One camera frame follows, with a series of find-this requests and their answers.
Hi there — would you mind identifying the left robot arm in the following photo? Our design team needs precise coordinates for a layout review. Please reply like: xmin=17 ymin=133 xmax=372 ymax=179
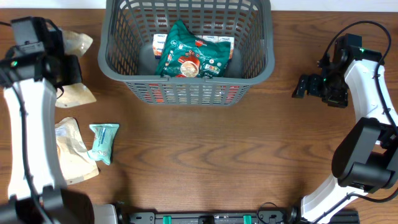
xmin=1 ymin=17 xmax=123 ymax=223

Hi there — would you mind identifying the white tissue pack box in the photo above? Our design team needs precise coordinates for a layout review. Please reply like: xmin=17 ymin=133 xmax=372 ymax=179
xmin=152 ymin=34 xmax=234 ymax=59

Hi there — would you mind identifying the dark grey plastic basket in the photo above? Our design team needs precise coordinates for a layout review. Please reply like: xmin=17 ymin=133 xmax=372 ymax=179
xmin=98 ymin=0 xmax=275 ymax=106

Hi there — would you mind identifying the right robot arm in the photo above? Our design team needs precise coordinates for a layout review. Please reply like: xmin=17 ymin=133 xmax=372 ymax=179
xmin=287 ymin=34 xmax=397 ymax=223

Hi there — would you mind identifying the beige paper pouch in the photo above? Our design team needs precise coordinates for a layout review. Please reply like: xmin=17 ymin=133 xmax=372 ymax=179
xmin=55 ymin=30 xmax=96 ymax=108
xmin=55 ymin=117 xmax=99 ymax=185

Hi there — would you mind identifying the teal wet wipes pack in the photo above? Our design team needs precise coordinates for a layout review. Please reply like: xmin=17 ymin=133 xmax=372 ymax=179
xmin=87 ymin=123 xmax=119 ymax=166

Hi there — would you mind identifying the green Nescafe coffee bag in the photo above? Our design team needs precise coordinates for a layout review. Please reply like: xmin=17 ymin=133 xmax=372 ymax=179
xmin=155 ymin=20 xmax=231 ymax=78

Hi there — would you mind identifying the red spaghetti pasta packet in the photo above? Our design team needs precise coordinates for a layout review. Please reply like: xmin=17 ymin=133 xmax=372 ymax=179
xmin=139 ymin=84 xmax=249 ymax=106

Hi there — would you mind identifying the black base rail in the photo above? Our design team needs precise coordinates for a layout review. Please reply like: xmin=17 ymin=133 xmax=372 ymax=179
xmin=118 ymin=208 xmax=361 ymax=224

